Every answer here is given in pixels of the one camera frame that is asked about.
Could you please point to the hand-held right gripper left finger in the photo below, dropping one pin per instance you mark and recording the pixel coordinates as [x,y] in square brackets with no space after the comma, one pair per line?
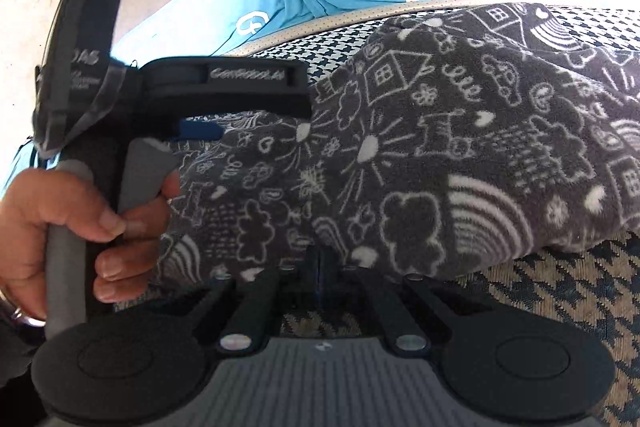
[300,292]

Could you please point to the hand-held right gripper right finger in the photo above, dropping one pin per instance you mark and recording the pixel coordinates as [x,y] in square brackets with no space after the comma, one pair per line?
[345,292]

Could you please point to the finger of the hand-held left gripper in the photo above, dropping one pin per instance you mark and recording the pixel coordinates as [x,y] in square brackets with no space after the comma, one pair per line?
[280,106]
[200,130]

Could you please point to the grey patterned fleece jacket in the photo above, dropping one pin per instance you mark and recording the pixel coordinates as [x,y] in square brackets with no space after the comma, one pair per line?
[425,132]

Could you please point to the person's left hand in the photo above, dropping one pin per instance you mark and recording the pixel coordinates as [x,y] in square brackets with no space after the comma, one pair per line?
[25,232]

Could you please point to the houndstooth sofa seat cover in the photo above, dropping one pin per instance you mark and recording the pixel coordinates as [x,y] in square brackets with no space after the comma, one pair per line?
[550,307]

